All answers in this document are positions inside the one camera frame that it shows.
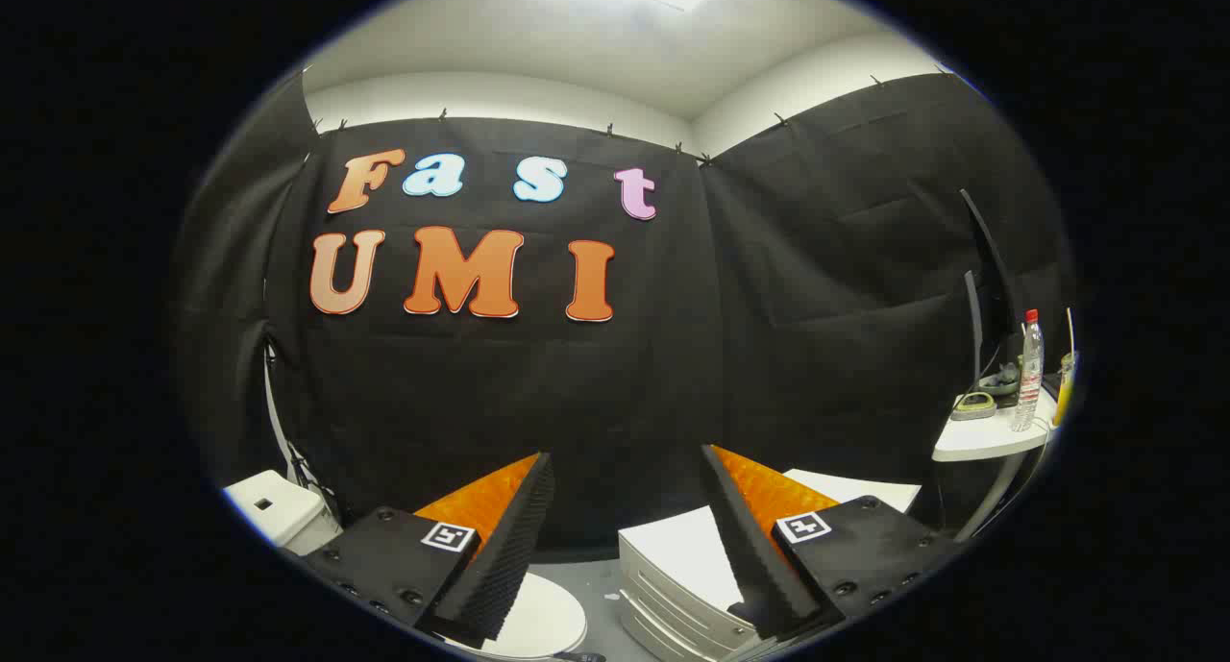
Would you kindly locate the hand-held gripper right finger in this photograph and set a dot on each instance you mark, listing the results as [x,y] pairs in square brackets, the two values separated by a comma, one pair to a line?
[759,576]

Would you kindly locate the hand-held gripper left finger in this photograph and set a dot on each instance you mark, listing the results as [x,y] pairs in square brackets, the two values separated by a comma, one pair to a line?
[485,585]

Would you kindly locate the white toilet lid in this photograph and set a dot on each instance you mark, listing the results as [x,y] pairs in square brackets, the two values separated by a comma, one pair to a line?
[543,619]

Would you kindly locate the white drawer cabinet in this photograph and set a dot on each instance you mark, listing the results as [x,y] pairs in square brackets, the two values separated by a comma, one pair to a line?
[682,547]

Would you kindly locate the black backdrop cloth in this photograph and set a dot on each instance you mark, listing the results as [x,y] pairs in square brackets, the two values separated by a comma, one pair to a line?
[577,403]

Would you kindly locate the white stand pole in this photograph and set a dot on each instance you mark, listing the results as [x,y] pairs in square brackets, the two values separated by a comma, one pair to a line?
[281,422]

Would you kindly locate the white side table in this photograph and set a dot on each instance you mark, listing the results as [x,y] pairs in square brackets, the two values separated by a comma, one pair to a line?
[985,436]

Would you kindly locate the grey green rounded object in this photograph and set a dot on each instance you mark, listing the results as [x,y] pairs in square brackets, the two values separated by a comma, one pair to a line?
[973,407]

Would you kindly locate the clear water bottle red cap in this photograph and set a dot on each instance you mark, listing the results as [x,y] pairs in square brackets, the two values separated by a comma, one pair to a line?
[1028,374]

